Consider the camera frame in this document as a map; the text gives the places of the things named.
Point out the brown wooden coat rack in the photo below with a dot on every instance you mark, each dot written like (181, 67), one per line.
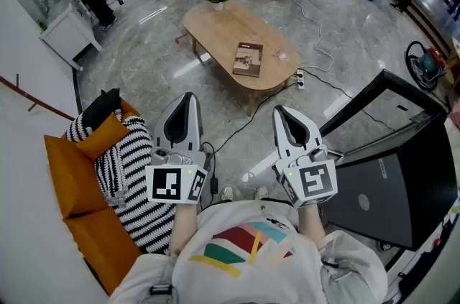
(54, 108)

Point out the black power adapter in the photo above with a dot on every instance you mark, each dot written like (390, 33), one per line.
(214, 185)

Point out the orange cushion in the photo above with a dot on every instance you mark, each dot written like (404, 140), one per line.
(104, 137)

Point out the person's white printed shirt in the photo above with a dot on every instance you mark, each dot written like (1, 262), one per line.
(251, 281)

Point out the small clear glass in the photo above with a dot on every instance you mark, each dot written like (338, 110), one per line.
(284, 56)

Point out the orange sofa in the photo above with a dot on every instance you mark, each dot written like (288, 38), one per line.
(72, 180)

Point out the white power strip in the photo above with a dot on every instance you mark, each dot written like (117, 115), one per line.
(300, 79)

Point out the oval wooden coffee table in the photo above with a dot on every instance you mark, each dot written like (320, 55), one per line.
(230, 29)

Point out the person's right shoe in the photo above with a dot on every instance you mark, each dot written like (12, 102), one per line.
(261, 192)

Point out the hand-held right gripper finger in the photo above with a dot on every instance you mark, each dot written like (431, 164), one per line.
(281, 141)
(315, 139)

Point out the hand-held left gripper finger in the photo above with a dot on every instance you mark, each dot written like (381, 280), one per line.
(160, 132)
(196, 130)

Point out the black cabinet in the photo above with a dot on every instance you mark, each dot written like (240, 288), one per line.
(377, 194)

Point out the person's left shoe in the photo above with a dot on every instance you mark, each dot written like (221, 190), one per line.
(227, 193)

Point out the teal red vacuum cleaner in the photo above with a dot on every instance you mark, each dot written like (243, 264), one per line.
(427, 63)

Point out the person's shoe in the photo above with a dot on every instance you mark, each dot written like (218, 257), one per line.
(261, 192)
(227, 193)

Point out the person's left forearm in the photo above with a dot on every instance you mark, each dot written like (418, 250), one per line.
(183, 227)

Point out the white cabinet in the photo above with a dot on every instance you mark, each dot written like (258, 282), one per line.
(68, 33)

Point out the brown cover book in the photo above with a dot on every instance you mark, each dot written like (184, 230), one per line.
(248, 60)

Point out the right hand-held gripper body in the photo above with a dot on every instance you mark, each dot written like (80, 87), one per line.
(316, 180)

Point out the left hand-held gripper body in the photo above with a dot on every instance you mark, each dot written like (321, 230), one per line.
(165, 184)

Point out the person's right forearm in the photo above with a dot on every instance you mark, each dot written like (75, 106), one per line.
(311, 223)

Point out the black white striped blanket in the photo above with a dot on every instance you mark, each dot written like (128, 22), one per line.
(140, 166)

